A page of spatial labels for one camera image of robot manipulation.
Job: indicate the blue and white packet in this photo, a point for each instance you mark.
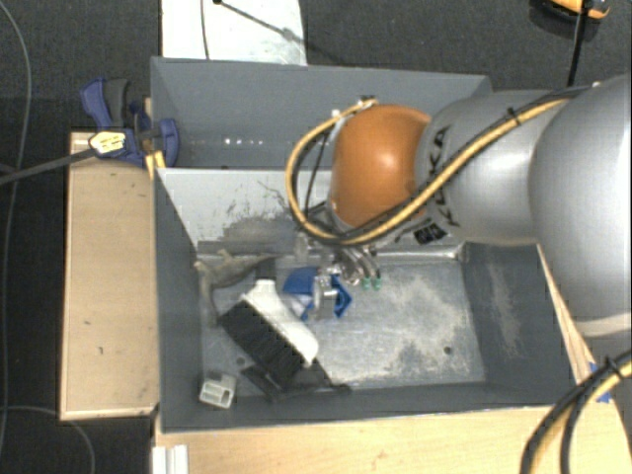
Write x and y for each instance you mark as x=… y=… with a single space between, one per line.
x=296 y=284

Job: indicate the pale wood flat board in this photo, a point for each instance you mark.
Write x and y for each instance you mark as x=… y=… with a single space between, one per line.
x=111 y=284

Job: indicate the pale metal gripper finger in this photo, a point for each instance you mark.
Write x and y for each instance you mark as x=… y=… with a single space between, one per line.
x=324 y=281
x=326 y=303

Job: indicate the small white plastic box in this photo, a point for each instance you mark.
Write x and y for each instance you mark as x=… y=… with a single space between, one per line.
x=216 y=389

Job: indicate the grey metal bin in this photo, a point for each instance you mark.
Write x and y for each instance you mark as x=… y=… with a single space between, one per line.
x=410 y=324

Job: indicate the grey-brown toy lizard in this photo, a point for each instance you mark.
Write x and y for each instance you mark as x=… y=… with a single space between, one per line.
x=229 y=269

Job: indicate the white brush with black bristles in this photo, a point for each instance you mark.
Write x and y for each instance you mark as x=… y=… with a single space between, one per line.
x=276 y=329

